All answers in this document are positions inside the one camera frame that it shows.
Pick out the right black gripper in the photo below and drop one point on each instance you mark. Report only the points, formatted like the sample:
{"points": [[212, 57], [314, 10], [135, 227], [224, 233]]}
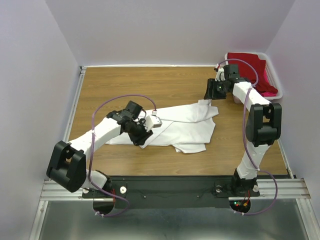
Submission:
{"points": [[211, 84]]}

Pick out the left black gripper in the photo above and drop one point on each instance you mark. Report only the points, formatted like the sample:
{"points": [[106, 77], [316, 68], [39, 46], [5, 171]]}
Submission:
{"points": [[141, 139]]}

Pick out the white t shirt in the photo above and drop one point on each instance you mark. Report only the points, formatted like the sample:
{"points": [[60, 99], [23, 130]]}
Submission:
{"points": [[188, 128]]}

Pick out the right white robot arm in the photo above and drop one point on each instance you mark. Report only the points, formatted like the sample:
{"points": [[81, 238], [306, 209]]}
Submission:
{"points": [[261, 127]]}

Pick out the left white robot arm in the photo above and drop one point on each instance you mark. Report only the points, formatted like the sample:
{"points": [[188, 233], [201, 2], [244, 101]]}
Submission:
{"points": [[71, 162]]}

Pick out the red t shirt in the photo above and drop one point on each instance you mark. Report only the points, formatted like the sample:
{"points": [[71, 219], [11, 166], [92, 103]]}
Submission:
{"points": [[244, 70]]}

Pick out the pink t shirt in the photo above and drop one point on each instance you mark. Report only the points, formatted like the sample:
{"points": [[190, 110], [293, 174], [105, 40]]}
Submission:
{"points": [[265, 89]]}

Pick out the white plastic basket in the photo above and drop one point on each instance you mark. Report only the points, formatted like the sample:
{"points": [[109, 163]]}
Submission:
{"points": [[270, 71]]}

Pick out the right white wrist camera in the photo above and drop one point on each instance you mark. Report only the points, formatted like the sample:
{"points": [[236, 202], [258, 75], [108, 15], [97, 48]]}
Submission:
{"points": [[220, 75]]}

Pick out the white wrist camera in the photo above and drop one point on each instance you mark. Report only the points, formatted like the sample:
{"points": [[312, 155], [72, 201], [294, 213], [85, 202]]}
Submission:
{"points": [[152, 121], [220, 75]]}

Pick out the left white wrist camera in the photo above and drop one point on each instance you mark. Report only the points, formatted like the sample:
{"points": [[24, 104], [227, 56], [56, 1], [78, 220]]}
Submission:
{"points": [[152, 121]]}

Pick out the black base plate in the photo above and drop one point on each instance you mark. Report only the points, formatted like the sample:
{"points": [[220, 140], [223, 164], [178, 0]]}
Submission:
{"points": [[169, 192]]}

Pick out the aluminium left rail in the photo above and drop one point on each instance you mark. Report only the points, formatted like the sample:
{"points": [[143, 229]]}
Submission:
{"points": [[71, 105]]}

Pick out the aluminium rail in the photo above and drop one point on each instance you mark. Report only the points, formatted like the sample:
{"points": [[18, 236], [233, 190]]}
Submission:
{"points": [[294, 188], [71, 105], [285, 159]]}

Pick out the aluminium right rail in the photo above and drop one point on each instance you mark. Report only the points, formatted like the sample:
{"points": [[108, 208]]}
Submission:
{"points": [[285, 159]]}

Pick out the aluminium front rail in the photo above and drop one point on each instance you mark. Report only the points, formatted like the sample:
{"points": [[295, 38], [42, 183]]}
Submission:
{"points": [[294, 188]]}

